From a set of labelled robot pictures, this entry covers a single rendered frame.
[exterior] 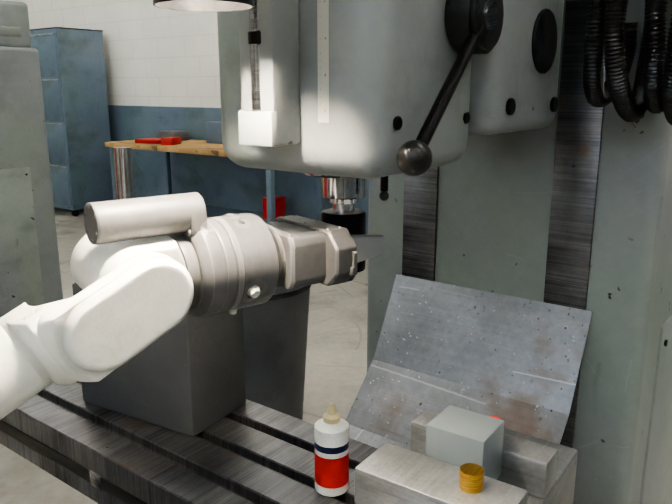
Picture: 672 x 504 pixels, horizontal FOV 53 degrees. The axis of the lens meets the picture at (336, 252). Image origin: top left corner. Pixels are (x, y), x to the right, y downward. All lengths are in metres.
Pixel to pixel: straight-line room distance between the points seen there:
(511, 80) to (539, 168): 0.27
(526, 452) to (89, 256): 0.45
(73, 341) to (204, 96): 6.60
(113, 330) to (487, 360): 0.63
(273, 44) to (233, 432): 0.57
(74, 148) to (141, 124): 0.76
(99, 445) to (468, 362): 0.53
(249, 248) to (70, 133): 7.32
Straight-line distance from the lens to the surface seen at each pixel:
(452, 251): 1.07
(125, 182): 1.00
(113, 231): 0.56
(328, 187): 0.68
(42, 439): 1.08
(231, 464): 0.90
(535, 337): 1.02
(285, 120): 0.59
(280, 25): 0.59
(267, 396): 2.74
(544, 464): 0.71
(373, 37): 0.57
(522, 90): 0.78
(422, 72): 0.62
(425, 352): 1.08
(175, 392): 0.96
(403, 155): 0.56
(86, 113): 8.00
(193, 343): 0.92
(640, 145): 0.95
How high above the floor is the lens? 1.39
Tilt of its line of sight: 14 degrees down
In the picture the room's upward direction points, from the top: straight up
